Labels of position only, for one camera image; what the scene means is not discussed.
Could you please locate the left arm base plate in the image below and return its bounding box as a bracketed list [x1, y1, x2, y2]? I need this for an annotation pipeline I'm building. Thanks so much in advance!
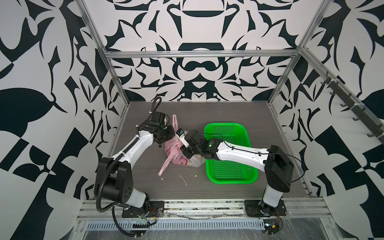
[122, 201, 165, 218]

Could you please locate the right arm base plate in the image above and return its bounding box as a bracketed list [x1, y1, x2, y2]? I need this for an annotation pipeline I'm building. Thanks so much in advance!
[244, 200, 287, 218]

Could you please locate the pink plastic bag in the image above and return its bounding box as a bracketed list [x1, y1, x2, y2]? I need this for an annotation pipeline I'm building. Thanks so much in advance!
[158, 114, 206, 177]

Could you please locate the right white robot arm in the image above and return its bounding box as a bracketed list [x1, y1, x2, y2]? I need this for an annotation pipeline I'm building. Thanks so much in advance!
[176, 129, 294, 209]

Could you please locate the aluminium frame rail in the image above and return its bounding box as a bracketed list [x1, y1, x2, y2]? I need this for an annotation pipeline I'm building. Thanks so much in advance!
[105, 50, 298, 59]

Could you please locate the small circuit board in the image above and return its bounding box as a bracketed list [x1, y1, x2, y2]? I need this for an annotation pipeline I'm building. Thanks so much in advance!
[263, 218, 283, 235]

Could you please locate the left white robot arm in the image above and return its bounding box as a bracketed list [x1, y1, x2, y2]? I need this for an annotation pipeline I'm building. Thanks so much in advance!
[94, 97, 175, 214]

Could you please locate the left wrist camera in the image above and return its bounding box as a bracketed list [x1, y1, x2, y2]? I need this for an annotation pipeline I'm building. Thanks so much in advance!
[149, 112, 167, 128]

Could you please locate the green plastic basket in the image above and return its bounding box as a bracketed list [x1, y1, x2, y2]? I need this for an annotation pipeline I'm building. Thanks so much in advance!
[204, 123, 259, 185]

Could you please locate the white slotted cable duct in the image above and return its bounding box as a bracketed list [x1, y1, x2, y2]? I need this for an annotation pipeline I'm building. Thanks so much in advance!
[86, 219, 265, 231]

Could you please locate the black wall hook rack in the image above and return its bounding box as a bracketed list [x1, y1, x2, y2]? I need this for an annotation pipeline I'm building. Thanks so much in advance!
[322, 71, 384, 145]

